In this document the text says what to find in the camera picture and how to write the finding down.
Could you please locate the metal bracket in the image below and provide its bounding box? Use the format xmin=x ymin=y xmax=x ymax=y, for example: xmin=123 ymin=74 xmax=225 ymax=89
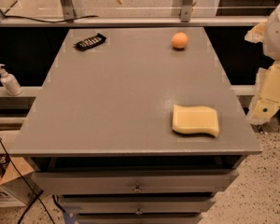
xmin=60 ymin=0 xmax=76 ymax=20
xmin=180 ymin=0 xmax=193 ymax=22

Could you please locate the left metal bracket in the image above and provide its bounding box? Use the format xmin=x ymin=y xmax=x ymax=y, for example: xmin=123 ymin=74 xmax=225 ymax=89
xmin=60 ymin=0 xmax=76 ymax=20

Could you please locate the white pump bottle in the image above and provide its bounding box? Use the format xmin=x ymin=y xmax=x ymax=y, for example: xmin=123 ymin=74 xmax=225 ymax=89
xmin=0 ymin=63 xmax=22 ymax=96

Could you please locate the orange ball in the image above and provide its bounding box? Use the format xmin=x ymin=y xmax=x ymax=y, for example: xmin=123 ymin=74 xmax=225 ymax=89
xmin=172 ymin=33 xmax=189 ymax=49

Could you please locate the black cable on ledge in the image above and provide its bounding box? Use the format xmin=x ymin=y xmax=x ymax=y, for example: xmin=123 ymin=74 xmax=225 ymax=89
xmin=0 ymin=0 xmax=99 ymax=24

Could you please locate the right metal bracket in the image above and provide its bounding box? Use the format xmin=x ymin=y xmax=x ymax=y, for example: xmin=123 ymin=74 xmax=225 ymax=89
xmin=180 ymin=0 xmax=193 ymax=22

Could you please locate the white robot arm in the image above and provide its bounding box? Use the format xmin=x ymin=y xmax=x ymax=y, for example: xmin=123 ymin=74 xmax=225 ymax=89
xmin=245 ymin=4 xmax=280 ymax=125

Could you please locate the yellow wavy sponge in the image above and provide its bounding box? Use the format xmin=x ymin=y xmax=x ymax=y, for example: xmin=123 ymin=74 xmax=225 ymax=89
xmin=172 ymin=105 xmax=219 ymax=137

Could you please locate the bottom grey drawer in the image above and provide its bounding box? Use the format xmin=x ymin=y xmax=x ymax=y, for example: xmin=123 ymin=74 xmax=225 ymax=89
xmin=77 ymin=214 xmax=203 ymax=224

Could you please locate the grey drawer cabinet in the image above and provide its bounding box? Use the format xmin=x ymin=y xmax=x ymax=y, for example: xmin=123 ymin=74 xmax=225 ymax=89
xmin=8 ymin=26 xmax=263 ymax=224

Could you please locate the black floor cable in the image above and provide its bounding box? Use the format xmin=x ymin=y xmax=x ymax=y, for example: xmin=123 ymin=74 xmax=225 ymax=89
xmin=0 ymin=91 xmax=57 ymax=224

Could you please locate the middle grey drawer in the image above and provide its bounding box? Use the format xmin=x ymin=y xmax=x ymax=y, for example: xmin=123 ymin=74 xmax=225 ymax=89
xmin=59 ymin=193 xmax=215 ymax=215

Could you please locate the cardboard box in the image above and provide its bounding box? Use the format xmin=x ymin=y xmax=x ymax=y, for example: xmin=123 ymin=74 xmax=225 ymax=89
xmin=0 ymin=157 xmax=40 ymax=208

